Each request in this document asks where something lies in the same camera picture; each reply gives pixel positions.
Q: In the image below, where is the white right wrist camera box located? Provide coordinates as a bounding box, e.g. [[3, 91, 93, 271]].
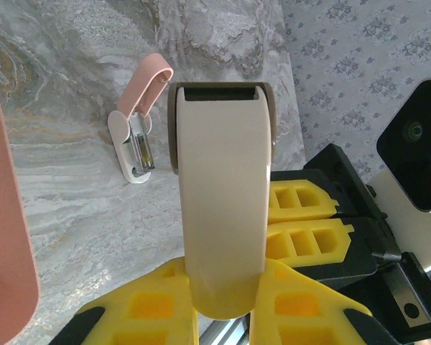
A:
[[366, 78, 431, 269]]

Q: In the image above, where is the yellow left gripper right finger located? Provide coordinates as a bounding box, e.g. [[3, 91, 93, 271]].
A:
[[249, 258, 400, 345]]

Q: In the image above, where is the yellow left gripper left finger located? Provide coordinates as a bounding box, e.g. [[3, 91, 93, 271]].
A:
[[49, 257, 201, 345]]

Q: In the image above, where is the pink plastic tray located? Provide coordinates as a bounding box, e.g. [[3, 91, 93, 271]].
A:
[[0, 45, 42, 344]]

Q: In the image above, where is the pink and white stapler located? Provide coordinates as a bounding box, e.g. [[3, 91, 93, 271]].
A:
[[106, 52, 175, 185]]

